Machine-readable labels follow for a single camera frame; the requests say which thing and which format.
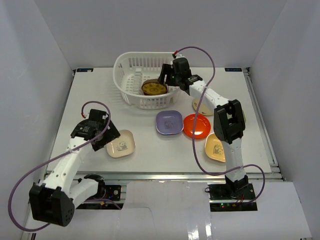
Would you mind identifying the brown square panda plate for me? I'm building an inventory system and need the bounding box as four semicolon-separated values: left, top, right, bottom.
142;78;162;88

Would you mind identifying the cream square panda plate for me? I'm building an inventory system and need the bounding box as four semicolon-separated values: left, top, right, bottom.
106;129;136;158

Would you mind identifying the yellow round patterned plate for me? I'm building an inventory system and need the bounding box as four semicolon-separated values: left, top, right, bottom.
141;82;168;96

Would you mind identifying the purple square panda plate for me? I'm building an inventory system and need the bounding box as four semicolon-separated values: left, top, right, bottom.
155;110;184;135

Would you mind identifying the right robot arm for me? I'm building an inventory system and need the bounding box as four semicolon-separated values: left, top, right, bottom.
158;57;249;200

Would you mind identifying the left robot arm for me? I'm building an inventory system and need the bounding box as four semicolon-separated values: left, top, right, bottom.
29;119;121;227

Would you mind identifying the white plastic bin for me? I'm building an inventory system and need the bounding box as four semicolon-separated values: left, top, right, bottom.
112;51;182;110

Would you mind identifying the beige round floral plate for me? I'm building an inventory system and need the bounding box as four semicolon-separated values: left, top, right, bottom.
192;98;214;116

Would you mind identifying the orange round plate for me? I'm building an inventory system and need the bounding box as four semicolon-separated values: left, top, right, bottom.
183;114;212;139

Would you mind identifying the yellow square panda plate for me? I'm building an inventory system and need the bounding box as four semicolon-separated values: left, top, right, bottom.
204;133;226;163

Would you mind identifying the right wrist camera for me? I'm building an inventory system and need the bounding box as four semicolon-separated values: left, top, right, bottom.
172;50;183;59

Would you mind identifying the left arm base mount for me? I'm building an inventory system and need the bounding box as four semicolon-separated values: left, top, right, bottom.
102;185;122;202

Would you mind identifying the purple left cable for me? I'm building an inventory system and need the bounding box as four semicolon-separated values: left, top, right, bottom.
7;100;123;232

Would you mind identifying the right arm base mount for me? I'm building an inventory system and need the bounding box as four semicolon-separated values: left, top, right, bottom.
204;183;258;213

